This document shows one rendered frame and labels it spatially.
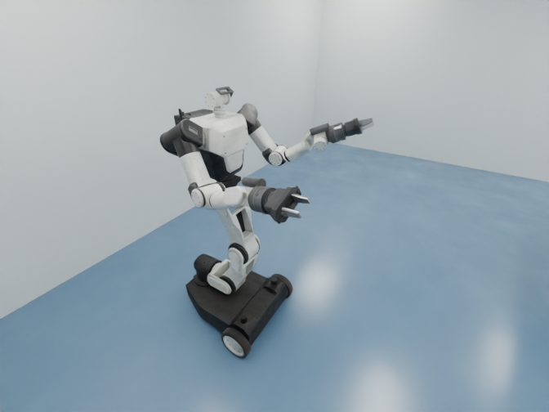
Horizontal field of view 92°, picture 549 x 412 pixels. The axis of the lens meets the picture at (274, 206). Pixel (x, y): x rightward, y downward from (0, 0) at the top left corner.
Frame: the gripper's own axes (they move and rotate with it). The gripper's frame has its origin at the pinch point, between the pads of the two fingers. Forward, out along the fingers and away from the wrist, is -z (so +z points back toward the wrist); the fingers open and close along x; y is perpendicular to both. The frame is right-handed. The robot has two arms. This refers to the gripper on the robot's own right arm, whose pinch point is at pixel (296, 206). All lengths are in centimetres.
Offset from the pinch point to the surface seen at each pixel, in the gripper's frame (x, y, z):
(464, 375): 12, 164, -27
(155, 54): 93, -50, 200
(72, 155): -15, -32, 196
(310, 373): -38, 118, 34
